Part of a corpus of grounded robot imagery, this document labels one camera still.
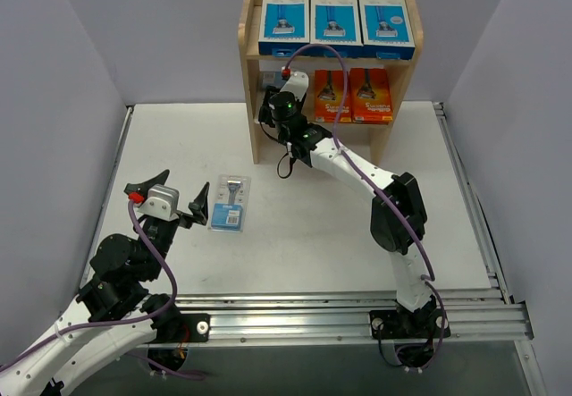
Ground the clear blister razor pack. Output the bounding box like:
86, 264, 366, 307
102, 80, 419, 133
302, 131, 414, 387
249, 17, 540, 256
259, 71, 282, 90
209, 174, 251, 232

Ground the orange Gillette Fusion box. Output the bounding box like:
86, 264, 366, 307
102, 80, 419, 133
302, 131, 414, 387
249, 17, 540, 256
349, 68, 393, 124
314, 70, 344, 122

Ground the blue Harry's razor box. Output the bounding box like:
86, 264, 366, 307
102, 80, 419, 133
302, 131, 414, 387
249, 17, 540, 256
310, 0, 363, 58
258, 0, 310, 57
358, 0, 416, 61

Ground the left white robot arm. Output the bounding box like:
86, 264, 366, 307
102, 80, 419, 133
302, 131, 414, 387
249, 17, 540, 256
1, 170, 210, 395

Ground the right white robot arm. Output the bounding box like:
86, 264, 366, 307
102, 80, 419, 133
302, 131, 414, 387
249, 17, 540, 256
258, 87, 450, 339

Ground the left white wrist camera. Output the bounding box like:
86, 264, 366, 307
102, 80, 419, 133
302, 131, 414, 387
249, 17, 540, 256
128, 184, 180, 222

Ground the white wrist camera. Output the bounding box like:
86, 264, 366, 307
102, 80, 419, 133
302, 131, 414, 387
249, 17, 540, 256
128, 184, 180, 222
280, 67, 309, 101

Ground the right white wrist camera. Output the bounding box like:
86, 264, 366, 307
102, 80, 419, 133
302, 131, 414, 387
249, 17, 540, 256
280, 67, 309, 101

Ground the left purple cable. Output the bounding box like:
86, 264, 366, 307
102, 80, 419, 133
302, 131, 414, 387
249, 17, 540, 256
0, 198, 178, 370

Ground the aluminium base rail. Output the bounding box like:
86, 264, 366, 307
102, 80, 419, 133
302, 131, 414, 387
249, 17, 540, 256
96, 101, 533, 346

